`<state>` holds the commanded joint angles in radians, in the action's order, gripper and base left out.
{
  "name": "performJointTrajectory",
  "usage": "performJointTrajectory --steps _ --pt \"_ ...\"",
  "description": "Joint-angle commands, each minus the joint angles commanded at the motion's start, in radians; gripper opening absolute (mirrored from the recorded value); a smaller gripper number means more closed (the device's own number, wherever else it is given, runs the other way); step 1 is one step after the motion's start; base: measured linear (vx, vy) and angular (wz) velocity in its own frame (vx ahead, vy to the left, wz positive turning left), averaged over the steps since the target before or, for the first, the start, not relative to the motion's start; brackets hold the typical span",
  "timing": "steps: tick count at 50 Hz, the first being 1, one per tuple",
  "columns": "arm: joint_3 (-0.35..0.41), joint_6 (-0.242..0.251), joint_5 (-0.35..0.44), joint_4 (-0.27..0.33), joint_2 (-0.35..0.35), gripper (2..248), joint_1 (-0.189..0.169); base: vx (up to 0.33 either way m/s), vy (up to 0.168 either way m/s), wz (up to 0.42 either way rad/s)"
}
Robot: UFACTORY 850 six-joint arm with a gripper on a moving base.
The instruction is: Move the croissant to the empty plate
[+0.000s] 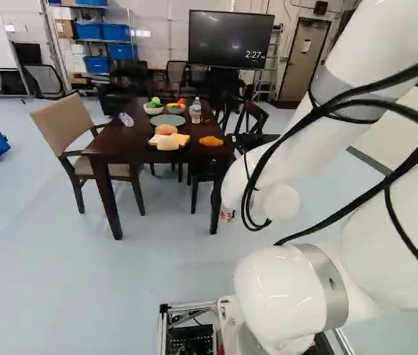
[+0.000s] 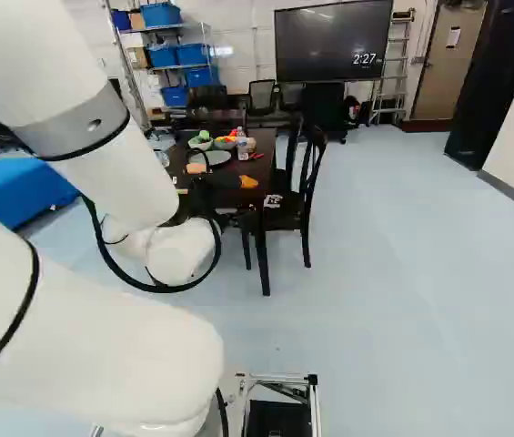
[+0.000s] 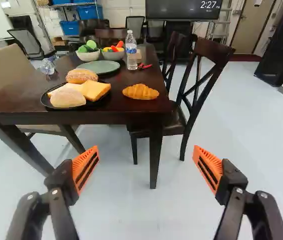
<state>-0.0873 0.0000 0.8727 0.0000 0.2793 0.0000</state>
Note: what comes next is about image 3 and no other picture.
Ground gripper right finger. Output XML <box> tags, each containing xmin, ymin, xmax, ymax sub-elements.
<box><xmin>192</xmin><ymin>145</ymin><xmax>283</xmax><ymax>240</ymax></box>

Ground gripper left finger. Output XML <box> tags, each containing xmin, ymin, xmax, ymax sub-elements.
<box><xmin>5</xmin><ymin>145</ymin><xmax>100</xmax><ymax>240</ymax></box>

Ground black plate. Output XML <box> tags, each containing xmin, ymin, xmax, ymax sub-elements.
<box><xmin>40</xmin><ymin>80</ymin><xmax>112</xmax><ymax>111</ymax></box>

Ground golden croissant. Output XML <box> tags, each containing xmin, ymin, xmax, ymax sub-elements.
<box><xmin>122</xmin><ymin>83</ymin><xmax>160</xmax><ymax>101</ymax></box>

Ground grey-green empty plate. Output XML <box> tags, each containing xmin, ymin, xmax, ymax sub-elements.
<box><xmin>76</xmin><ymin>60</ymin><xmax>121</xmax><ymax>75</ymax></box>

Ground pale round bread loaf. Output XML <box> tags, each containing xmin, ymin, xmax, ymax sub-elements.
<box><xmin>50</xmin><ymin>87</ymin><xmax>87</xmax><ymax>109</ymax></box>

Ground dark wooden table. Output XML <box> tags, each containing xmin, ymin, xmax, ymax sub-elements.
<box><xmin>0</xmin><ymin>42</ymin><xmax>174</xmax><ymax>190</ymax></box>

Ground yellow sliced toast bread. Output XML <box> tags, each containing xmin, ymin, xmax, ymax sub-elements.
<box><xmin>47</xmin><ymin>79</ymin><xmax>112</xmax><ymax>102</ymax></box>

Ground dark wooden cross-back chair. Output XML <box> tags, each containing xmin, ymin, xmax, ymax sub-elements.
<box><xmin>127</xmin><ymin>36</ymin><xmax>236</xmax><ymax>165</ymax></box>
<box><xmin>160</xmin><ymin>30</ymin><xmax>188</xmax><ymax>87</ymax></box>

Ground seeded bread roll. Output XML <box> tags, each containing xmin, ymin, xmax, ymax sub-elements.
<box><xmin>65</xmin><ymin>68</ymin><xmax>99</xmax><ymax>85</ymax></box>

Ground crumpled clear plastic bottle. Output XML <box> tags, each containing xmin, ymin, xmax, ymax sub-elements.
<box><xmin>40</xmin><ymin>57</ymin><xmax>56</xmax><ymax>75</ymax></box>

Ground beige upholstered chair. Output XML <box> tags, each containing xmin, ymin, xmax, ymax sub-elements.
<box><xmin>0</xmin><ymin>43</ymin><xmax>67</xmax><ymax>137</ymax></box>

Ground white bowl with green vegetables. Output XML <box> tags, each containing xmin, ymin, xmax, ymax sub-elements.
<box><xmin>75</xmin><ymin>39</ymin><xmax>101</xmax><ymax>63</ymax></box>

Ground white bowl with mixed vegetables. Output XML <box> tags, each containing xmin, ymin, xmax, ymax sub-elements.
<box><xmin>100</xmin><ymin>40</ymin><xmax>126</xmax><ymax>62</ymax></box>

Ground clear water bottle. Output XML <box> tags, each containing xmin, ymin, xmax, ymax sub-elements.
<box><xmin>125</xmin><ymin>29</ymin><xmax>138</xmax><ymax>71</ymax></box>

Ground black television screen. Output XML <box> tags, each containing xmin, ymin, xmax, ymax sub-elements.
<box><xmin>145</xmin><ymin>0</ymin><xmax>223</xmax><ymax>21</ymax></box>

